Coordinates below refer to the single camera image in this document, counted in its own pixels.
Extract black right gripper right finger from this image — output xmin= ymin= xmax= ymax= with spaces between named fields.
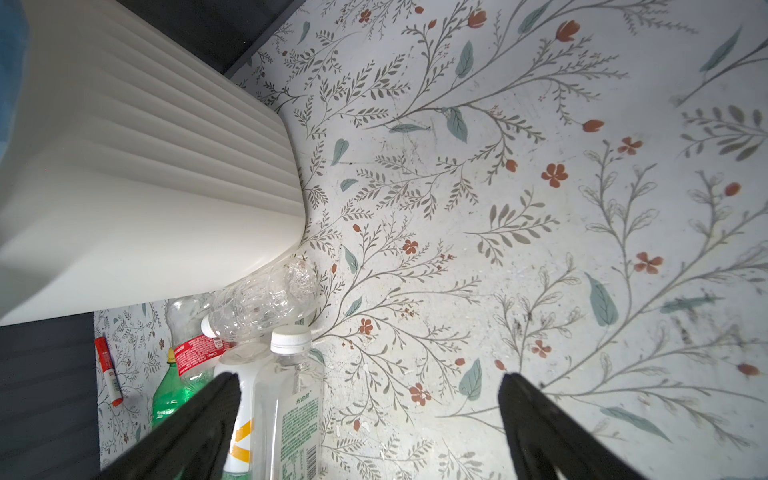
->
xmin=498 ymin=373 xmax=642 ymax=479

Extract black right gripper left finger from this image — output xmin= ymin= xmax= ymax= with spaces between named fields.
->
xmin=95 ymin=373 xmax=241 ymax=479

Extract green plastic bottle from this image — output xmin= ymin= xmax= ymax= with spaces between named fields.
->
xmin=151 ymin=349 xmax=213 ymax=429

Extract clear bottle red label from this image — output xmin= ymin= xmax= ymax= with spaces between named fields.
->
xmin=165 ymin=293 xmax=232 ymax=384

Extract clear bottle green label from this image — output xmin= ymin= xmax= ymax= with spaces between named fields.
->
xmin=250 ymin=325 xmax=324 ymax=480

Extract clear unlabelled bottle white cap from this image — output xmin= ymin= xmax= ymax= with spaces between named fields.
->
xmin=201 ymin=255 xmax=320 ymax=343

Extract white bottle orange logo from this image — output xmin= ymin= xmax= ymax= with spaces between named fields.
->
xmin=214 ymin=342 xmax=271 ymax=479

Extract white ribbed trash bin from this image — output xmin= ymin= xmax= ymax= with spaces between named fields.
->
xmin=1 ymin=1 xmax=306 ymax=326

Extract red white marker pen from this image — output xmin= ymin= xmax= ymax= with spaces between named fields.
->
xmin=94 ymin=336 xmax=123 ymax=407

